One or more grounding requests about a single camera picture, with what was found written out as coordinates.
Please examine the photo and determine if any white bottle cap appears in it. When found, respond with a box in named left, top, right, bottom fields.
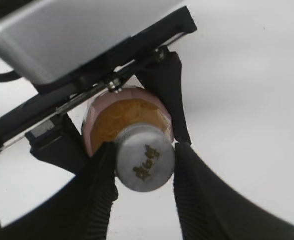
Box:
left=115, top=123, right=175, bottom=193

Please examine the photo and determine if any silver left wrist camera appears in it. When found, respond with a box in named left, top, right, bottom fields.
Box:
left=0, top=0, right=182, bottom=85

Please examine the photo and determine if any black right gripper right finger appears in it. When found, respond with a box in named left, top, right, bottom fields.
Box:
left=173, top=142, right=294, bottom=240

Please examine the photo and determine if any peach oolong tea bottle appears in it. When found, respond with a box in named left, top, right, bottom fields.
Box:
left=81, top=86, right=174, bottom=157

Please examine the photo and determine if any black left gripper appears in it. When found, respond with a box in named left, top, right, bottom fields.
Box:
left=0, top=6, right=196, bottom=173

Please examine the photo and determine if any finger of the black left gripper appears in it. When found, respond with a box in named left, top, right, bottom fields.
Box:
left=136, top=51, right=191, bottom=145

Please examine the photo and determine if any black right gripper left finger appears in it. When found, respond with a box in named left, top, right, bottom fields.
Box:
left=0, top=142, right=117, bottom=240

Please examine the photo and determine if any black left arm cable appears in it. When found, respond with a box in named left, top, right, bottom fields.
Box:
left=0, top=68, right=25, bottom=82

